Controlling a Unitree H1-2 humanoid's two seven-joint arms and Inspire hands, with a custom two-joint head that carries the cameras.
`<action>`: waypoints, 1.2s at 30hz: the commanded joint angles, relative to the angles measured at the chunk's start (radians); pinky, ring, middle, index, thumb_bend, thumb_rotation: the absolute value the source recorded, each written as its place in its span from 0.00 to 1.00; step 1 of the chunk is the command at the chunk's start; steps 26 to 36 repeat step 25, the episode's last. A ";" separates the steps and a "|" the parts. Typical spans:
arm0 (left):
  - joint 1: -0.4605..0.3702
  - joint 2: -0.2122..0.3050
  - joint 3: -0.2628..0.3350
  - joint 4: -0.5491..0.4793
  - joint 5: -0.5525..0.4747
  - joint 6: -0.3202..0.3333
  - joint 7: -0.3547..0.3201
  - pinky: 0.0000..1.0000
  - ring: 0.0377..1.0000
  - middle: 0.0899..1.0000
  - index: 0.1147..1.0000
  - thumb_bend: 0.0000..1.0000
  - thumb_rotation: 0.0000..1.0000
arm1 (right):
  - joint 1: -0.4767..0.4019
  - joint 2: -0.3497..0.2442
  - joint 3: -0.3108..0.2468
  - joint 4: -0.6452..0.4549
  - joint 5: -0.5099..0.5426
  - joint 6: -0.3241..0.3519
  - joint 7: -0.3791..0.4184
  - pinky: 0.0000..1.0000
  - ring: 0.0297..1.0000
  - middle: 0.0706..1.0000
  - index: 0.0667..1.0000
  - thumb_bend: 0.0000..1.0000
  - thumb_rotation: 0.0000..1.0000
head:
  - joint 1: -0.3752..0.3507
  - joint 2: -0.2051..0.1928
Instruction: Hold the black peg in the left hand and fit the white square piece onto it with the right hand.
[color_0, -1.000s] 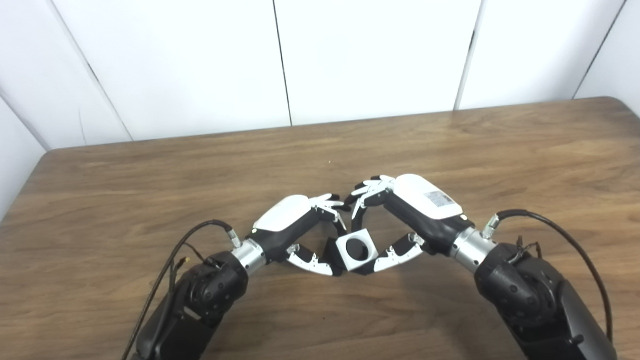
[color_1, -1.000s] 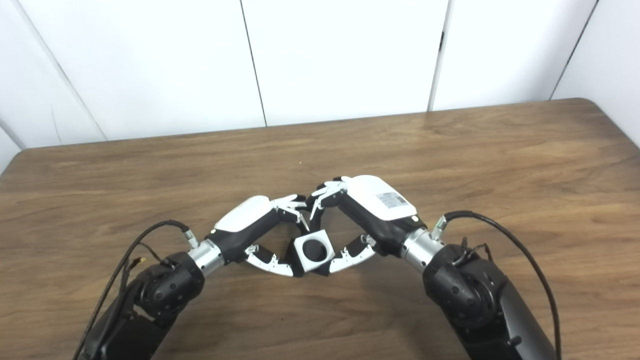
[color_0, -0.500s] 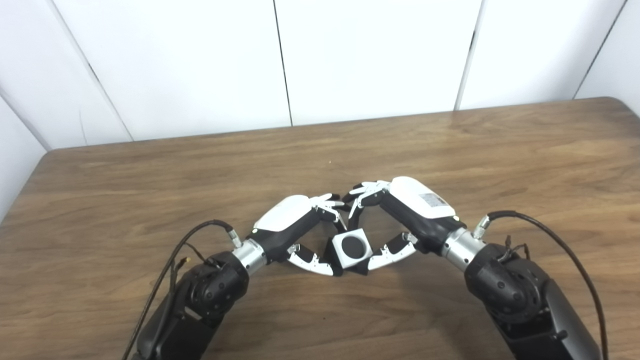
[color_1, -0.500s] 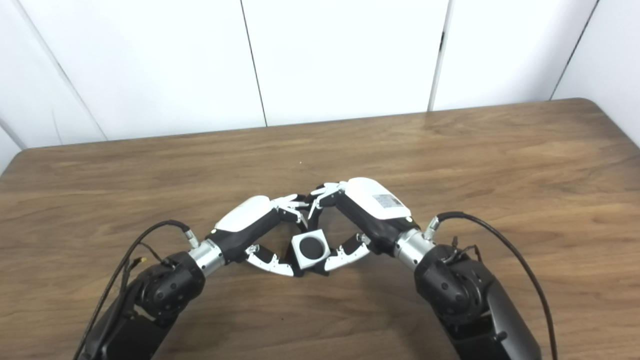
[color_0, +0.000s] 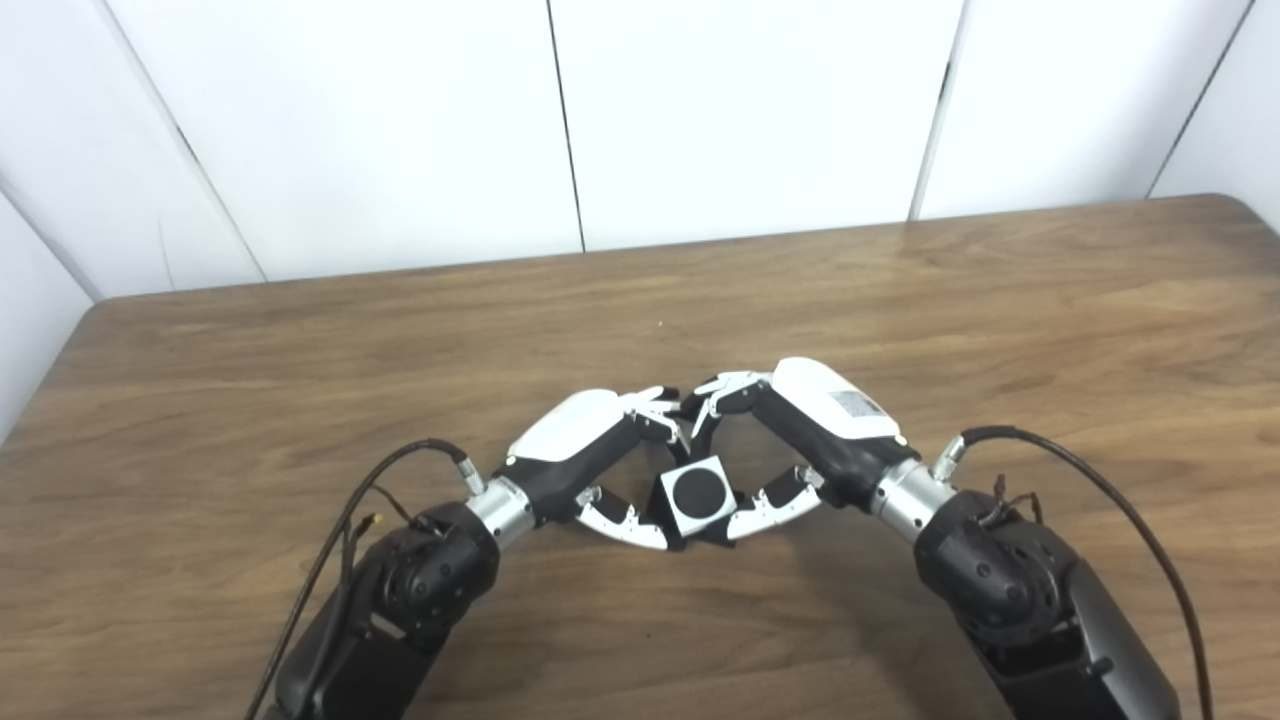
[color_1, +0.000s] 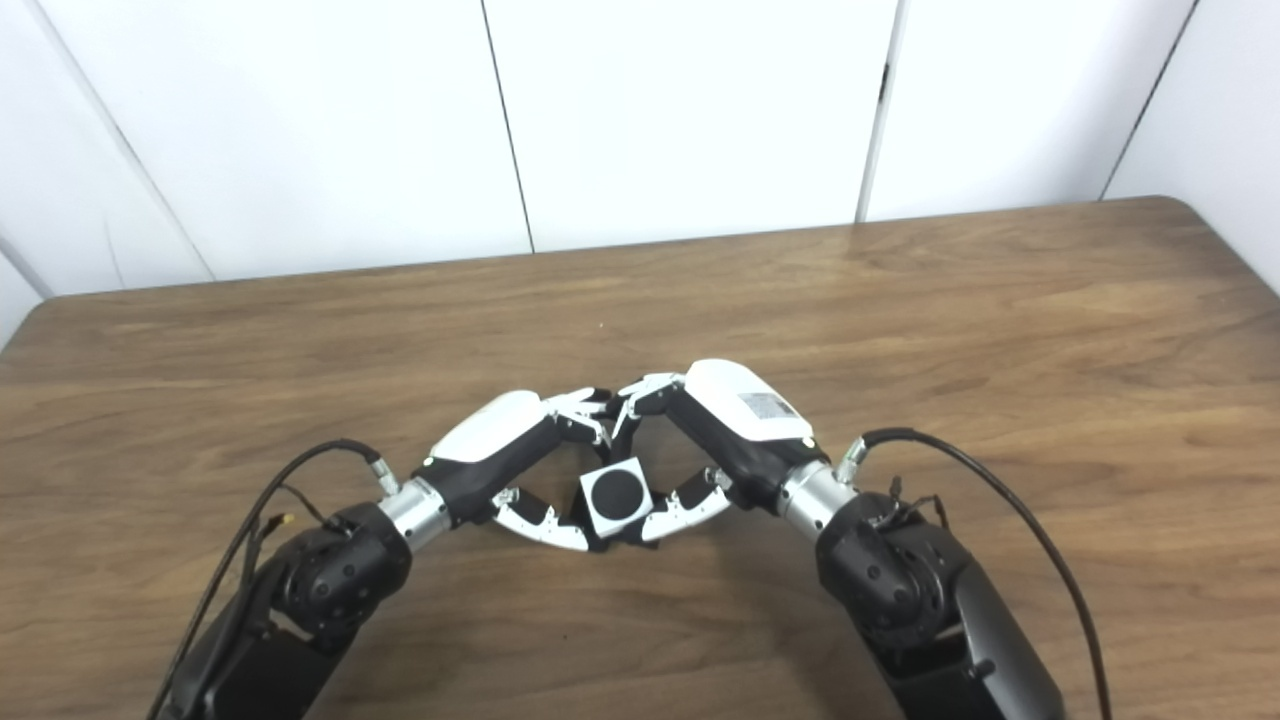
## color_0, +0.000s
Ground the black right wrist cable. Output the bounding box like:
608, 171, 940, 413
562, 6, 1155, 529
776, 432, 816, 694
930, 425, 1217, 720

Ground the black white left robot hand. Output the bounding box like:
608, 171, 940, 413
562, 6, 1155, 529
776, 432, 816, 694
503, 385, 691, 551

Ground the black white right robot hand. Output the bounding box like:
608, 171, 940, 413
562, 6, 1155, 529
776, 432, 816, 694
680, 357, 909, 546

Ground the black peg with square base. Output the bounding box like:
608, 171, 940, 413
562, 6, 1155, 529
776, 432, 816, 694
650, 466, 741, 551

